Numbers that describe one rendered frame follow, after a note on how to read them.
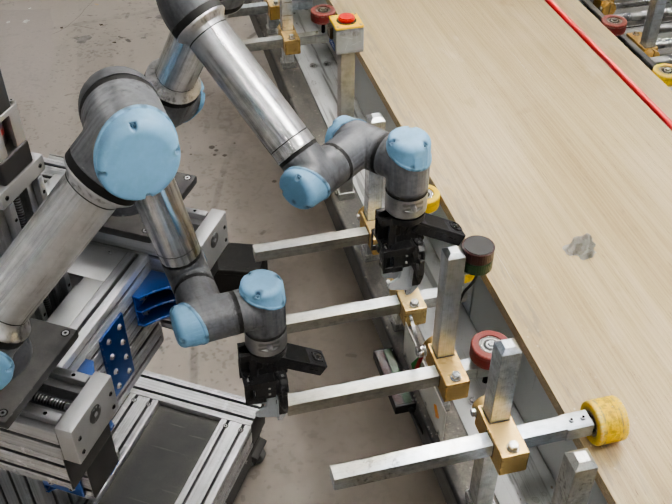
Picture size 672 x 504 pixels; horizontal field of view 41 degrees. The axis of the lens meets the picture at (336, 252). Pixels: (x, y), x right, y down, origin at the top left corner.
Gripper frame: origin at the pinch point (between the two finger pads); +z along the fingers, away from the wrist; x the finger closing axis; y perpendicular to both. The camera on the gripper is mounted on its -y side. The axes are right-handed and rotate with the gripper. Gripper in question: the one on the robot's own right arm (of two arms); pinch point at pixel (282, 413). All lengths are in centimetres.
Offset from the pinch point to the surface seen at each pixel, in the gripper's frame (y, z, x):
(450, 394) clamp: -32.6, -1.6, 4.9
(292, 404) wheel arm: -1.9, -3.4, 1.2
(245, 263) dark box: -10, 70, -124
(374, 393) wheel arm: -18.1, -2.1, 1.4
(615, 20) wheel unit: -132, -9, -119
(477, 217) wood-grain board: -54, -8, -39
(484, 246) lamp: -40, -31, -3
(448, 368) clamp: -33.4, -4.5, 0.8
